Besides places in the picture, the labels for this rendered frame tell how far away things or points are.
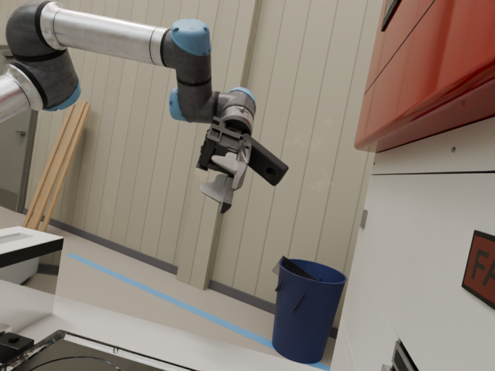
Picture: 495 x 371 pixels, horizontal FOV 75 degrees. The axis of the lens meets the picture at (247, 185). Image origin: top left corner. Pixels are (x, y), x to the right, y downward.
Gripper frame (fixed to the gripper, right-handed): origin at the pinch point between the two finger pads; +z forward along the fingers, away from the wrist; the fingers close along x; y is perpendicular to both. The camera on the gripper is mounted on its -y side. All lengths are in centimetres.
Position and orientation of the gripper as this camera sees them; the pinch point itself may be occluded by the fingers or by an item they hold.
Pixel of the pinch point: (233, 198)
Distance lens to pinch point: 52.9
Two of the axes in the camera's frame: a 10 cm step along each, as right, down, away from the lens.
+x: 3.8, -7.0, -6.1
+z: -0.8, 6.3, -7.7
